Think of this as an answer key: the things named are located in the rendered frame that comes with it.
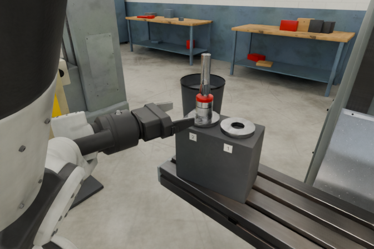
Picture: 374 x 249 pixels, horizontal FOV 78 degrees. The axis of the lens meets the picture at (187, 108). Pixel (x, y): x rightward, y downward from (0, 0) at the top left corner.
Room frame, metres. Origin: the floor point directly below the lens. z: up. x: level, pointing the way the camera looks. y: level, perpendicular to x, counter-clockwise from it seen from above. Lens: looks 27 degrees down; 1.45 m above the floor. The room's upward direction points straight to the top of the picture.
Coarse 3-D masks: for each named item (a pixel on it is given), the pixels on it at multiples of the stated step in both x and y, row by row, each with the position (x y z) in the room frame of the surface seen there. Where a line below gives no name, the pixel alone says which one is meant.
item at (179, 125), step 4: (176, 120) 0.47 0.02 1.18; (180, 120) 0.47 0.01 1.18; (184, 120) 0.47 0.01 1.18; (188, 120) 0.48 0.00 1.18; (192, 120) 0.48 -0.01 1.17; (176, 124) 0.46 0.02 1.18; (180, 124) 0.47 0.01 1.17; (184, 124) 0.47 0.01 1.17; (188, 124) 0.48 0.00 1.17; (192, 124) 0.48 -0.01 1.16; (176, 128) 0.45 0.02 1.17; (180, 128) 0.47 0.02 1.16; (184, 128) 0.47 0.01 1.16; (176, 132) 0.46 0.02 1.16
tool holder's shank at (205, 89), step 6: (204, 54) 0.57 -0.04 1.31; (210, 54) 0.57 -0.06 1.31; (204, 60) 0.56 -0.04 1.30; (210, 60) 0.57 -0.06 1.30; (204, 66) 0.56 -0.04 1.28; (204, 72) 0.56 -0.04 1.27; (204, 78) 0.56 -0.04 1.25; (204, 84) 0.56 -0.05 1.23; (204, 90) 0.56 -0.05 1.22; (204, 96) 0.56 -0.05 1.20
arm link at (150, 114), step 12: (144, 108) 0.51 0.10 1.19; (156, 108) 0.50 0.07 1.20; (120, 120) 0.43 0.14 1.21; (132, 120) 0.43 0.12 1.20; (144, 120) 0.45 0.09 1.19; (156, 120) 0.45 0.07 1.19; (168, 120) 0.46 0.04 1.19; (120, 132) 0.41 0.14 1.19; (132, 132) 0.42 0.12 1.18; (144, 132) 0.44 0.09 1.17; (156, 132) 0.45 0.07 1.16; (168, 132) 0.45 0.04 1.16; (120, 144) 0.40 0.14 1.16; (132, 144) 0.42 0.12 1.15
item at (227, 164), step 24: (216, 120) 0.55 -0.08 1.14; (240, 120) 0.55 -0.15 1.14; (192, 144) 0.52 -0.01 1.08; (216, 144) 0.49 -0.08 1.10; (240, 144) 0.46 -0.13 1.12; (192, 168) 0.52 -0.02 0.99; (216, 168) 0.49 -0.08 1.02; (240, 168) 0.45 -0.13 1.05; (216, 192) 0.48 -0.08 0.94; (240, 192) 0.45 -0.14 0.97
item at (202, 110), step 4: (196, 104) 0.56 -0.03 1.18; (200, 104) 0.55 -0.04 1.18; (204, 104) 0.55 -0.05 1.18; (208, 104) 0.55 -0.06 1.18; (212, 104) 0.56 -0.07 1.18; (196, 108) 0.56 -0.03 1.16; (200, 108) 0.55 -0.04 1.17; (204, 108) 0.55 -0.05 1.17; (208, 108) 0.55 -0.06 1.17; (212, 108) 0.57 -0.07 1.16; (196, 112) 0.56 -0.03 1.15; (200, 112) 0.55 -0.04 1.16; (204, 112) 0.55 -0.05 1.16; (208, 112) 0.55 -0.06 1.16; (212, 112) 0.57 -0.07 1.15; (196, 116) 0.56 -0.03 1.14; (200, 116) 0.55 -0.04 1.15; (204, 116) 0.55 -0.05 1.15; (208, 116) 0.55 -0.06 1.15
